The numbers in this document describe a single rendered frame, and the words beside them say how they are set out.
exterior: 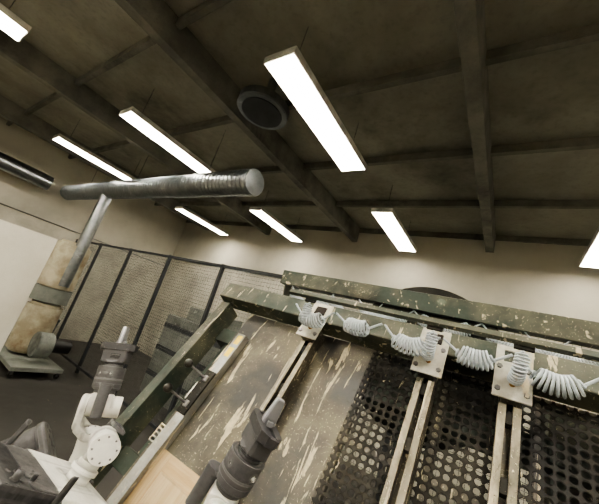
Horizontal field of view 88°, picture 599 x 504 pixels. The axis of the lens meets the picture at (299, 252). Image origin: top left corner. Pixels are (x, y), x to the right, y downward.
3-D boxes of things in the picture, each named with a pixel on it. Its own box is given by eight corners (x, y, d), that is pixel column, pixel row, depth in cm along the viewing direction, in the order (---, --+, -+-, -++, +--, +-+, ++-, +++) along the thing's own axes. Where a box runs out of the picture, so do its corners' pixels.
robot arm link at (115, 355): (109, 344, 115) (97, 379, 110) (96, 339, 107) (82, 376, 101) (143, 348, 115) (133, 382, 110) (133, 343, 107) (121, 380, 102)
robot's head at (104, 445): (71, 469, 67) (103, 428, 72) (73, 456, 75) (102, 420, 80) (97, 483, 69) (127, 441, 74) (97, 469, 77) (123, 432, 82)
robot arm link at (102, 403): (128, 381, 111) (117, 417, 106) (94, 378, 107) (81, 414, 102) (129, 381, 102) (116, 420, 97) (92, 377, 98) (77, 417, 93)
